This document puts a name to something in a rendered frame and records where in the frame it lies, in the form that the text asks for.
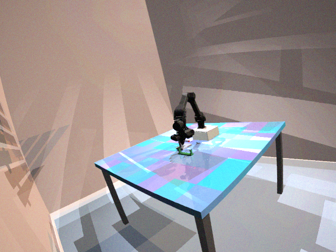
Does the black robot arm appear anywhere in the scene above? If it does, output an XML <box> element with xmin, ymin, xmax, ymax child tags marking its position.
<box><xmin>173</xmin><ymin>92</ymin><xmax>206</xmax><ymax>139</ymax></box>

